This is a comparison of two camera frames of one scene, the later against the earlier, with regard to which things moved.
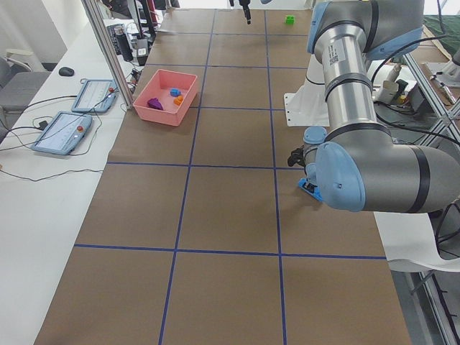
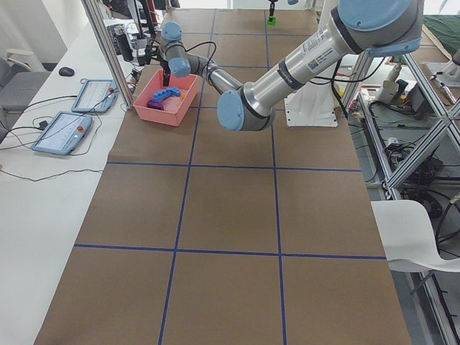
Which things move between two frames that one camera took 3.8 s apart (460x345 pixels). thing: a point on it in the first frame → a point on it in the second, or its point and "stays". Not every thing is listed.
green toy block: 290,19 → 272,21
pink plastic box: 159,85 stays
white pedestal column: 307,106 stays
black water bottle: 122,47 stays
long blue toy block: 310,188 → 167,93
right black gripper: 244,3 → 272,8
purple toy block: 155,103 stays
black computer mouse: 66,71 stays
